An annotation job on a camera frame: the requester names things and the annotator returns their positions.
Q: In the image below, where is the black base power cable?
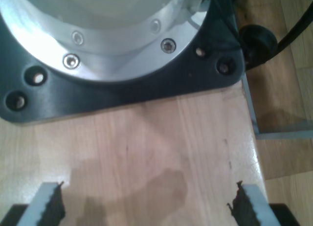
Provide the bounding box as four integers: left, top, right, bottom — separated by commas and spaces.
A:
238, 5, 313, 70

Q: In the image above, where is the grey metal frame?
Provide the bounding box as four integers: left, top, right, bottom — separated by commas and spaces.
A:
242, 71, 313, 140

